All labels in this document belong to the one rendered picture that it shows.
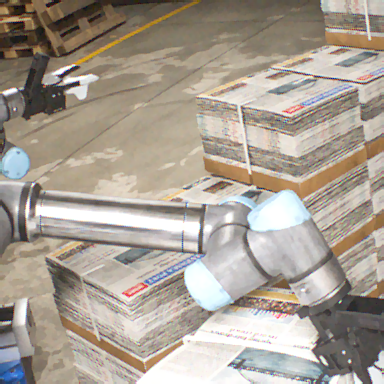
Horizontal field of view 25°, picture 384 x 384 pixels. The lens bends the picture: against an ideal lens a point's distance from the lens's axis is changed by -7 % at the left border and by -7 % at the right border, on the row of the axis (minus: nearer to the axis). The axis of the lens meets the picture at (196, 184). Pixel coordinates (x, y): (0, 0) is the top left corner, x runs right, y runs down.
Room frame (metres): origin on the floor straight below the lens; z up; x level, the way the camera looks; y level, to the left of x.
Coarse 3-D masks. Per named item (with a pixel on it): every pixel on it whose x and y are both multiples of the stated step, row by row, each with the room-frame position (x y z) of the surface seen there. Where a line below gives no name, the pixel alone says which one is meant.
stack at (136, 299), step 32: (192, 192) 2.27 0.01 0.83; (224, 192) 2.23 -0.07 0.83; (256, 192) 2.19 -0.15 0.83; (320, 192) 2.13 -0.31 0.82; (352, 192) 2.22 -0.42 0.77; (320, 224) 2.13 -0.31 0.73; (352, 224) 2.21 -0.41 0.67; (64, 256) 2.00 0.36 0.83; (96, 256) 1.97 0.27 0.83; (128, 256) 1.95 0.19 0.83; (160, 256) 1.92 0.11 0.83; (192, 256) 1.89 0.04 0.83; (352, 256) 2.19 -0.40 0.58; (64, 288) 1.98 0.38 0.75; (96, 288) 1.83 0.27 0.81; (128, 288) 1.78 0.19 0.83; (160, 288) 1.79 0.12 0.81; (352, 288) 2.19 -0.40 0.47; (96, 320) 1.87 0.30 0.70; (128, 320) 1.75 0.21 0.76; (160, 320) 1.78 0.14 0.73; (192, 320) 1.83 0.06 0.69; (96, 352) 1.91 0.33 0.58; (128, 352) 1.78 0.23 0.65; (160, 352) 1.77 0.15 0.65
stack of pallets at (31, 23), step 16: (0, 0) 8.36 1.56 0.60; (16, 0) 8.35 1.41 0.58; (64, 0) 8.75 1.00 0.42; (0, 16) 8.43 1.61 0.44; (16, 16) 8.40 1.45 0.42; (32, 16) 8.22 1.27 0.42; (96, 16) 9.18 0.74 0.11; (0, 32) 8.37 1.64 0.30; (16, 32) 8.29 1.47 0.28; (32, 32) 8.20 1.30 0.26; (0, 48) 8.45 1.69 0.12; (16, 48) 8.34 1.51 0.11; (32, 48) 8.62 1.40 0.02; (48, 48) 8.35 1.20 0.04
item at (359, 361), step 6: (354, 348) 0.98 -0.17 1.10; (354, 354) 0.97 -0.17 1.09; (360, 354) 0.97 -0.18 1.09; (354, 360) 0.97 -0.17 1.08; (360, 360) 0.97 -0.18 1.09; (366, 360) 0.97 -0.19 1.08; (354, 366) 0.97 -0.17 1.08; (360, 366) 0.96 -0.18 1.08; (366, 366) 0.96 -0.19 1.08; (354, 372) 0.96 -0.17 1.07; (360, 372) 0.96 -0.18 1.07; (366, 372) 0.96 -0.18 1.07; (360, 378) 0.95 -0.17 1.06; (366, 378) 0.95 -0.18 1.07
